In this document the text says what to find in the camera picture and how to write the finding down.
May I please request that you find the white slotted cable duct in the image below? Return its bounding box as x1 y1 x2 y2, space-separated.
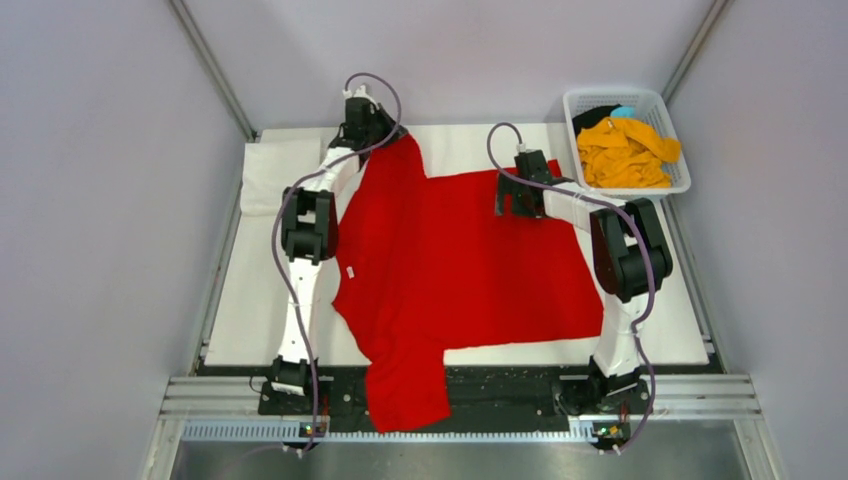
181 420 598 444

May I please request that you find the aluminium corner post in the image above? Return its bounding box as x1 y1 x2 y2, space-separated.
166 0 258 142
661 0 734 104

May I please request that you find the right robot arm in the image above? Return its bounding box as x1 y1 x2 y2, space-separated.
495 148 673 412

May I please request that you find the aluminium corner post right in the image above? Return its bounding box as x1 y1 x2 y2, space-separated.
661 0 734 104

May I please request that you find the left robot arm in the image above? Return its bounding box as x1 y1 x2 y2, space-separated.
269 87 406 414

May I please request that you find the aluminium corner post left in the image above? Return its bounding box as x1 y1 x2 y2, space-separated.
166 0 258 142

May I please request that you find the light blue t-shirt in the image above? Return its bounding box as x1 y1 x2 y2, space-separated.
609 106 636 119

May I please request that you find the black t-shirt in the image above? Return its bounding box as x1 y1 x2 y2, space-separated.
572 104 621 137

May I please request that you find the red t-shirt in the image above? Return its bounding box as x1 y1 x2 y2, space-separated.
333 136 603 433

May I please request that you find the folded white t-shirt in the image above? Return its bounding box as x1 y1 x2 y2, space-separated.
240 138 322 216

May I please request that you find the aluminium front rail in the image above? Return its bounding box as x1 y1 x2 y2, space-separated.
159 368 762 420

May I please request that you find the yellow t-shirt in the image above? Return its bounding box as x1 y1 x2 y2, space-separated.
576 117 682 189

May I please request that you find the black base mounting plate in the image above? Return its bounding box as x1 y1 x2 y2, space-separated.
258 365 654 436

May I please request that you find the white plastic laundry basket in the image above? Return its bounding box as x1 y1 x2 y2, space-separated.
563 86 691 197

